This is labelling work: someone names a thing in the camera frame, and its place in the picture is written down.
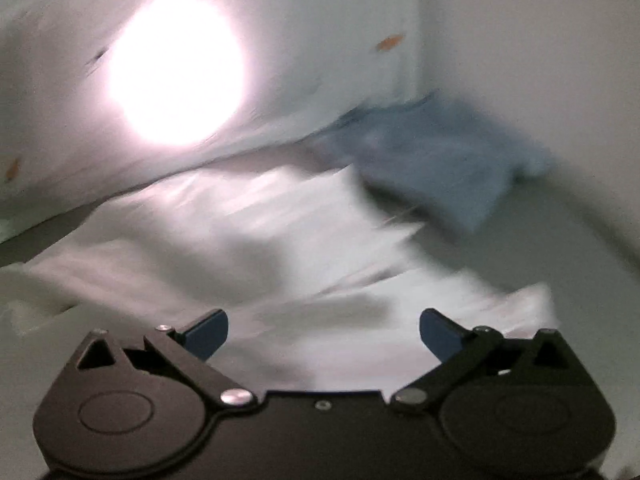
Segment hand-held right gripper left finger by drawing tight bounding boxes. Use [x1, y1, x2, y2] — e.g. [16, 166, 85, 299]
[75, 308, 259, 409]

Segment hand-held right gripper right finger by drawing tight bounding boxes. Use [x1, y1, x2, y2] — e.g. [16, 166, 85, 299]
[389, 308, 577, 415]

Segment white garment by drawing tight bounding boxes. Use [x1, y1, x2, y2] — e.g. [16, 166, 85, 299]
[0, 165, 559, 394]

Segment blue folded garment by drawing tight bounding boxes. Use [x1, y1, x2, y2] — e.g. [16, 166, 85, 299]
[309, 92, 557, 237]

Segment white printed cloth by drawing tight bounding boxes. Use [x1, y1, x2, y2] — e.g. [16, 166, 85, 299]
[0, 0, 422, 222]

